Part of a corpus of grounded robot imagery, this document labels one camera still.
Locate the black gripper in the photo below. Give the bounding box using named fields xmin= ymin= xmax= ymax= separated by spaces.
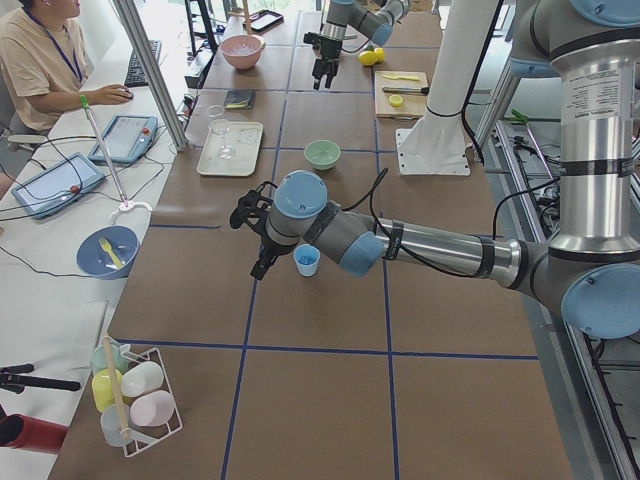
xmin=250 ymin=192 xmax=280 ymax=279
xmin=313 ymin=37 xmax=343 ymax=90

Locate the light green bowl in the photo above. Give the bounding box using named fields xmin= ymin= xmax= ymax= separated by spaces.
xmin=304 ymin=140 xmax=341 ymax=170

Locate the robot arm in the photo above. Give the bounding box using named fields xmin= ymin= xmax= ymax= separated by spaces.
xmin=230 ymin=1 xmax=639 ymax=339
xmin=303 ymin=0 xmax=411 ymax=90

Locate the pink bowl with ice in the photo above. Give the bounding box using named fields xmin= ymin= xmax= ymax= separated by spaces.
xmin=220 ymin=35 xmax=266 ymax=70

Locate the blue bowl with fork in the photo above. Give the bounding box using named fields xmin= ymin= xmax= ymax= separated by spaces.
xmin=76 ymin=225 xmax=139 ymax=280

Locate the light blue cup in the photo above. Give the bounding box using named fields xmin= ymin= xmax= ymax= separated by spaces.
xmin=293 ymin=244 xmax=321 ymax=277

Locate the yellow lemon lower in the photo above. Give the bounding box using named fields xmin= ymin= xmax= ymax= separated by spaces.
xmin=358 ymin=50 xmax=378 ymax=67

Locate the yellow lemon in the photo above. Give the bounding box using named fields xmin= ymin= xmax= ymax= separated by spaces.
xmin=373 ymin=47 xmax=385 ymax=63
xmin=358 ymin=50 xmax=378 ymax=67

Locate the yellow lemon upper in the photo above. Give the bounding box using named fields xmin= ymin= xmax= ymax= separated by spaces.
xmin=373 ymin=47 xmax=385 ymax=63

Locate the lemon half slice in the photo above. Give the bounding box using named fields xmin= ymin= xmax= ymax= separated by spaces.
xmin=388 ymin=94 xmax=404 ymax=108

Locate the wooden cutting board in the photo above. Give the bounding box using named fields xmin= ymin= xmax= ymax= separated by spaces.
xmin=374 ymin=71 xmax=429 ymax=119

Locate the yellow plastic knife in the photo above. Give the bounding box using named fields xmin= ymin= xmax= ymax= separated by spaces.
xmin=381 ymin=73 xmax=421 ymax=82

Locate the grey folded cloth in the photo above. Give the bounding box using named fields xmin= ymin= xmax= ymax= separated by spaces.
xmin=224 ymin=89 xmax=256 ymax=110

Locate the steel muddler black tip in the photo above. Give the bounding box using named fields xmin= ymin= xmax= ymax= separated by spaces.
xmin=382 ymin=86 xmax=430 ymax=96

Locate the clear wine glass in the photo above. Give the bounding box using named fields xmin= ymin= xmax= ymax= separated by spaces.
xmin=207 ymin=105 xmax=235 ymax=160

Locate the cream bear tray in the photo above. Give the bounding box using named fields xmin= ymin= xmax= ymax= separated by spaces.
xmin=196 ymin=120 xmax=263 ymax=177

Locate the yellow plastic fork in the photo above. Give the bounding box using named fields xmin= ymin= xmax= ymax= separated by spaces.
xmin=99 ymin=237 xmax=124 ymax=269

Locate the blue teach pendant far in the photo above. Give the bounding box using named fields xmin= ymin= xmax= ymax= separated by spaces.
xmin=102 ymin=115 xmax=159 ymax=165

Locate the blue teach pendant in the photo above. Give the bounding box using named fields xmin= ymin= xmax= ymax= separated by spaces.
xmin=102 ymin=115 xmax=159 ymax=165
xmin=11 ymin=153 xmax=106 ymax=219

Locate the black keyboard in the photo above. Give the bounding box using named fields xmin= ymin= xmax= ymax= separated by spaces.
xmin=123 ymin=39 xmax=163 ymax=89

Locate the blue teach pendant near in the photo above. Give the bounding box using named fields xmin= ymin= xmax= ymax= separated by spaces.
xmin=11 ymin=153 xmax=106 ymax=219

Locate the seated person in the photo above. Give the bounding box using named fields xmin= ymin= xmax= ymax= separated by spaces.
xmin=1 ymin=0 xmax=129 ymax=135

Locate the red cylinder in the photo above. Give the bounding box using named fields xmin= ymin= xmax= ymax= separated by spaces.
xmin=1 ymin=414 xmax=68 ymax=454

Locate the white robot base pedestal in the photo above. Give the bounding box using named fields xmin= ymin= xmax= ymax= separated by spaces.
xmin=397 ymin=0 xmax=502 ymax=176

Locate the white wire cup rack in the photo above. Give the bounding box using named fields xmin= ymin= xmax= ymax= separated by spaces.
xmin=90 ymin=336 xmax=183 ymax=458

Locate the aluminium frame post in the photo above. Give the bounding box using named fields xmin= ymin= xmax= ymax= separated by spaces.
xmin=113 ymin=0 xmax=190 ymax=152

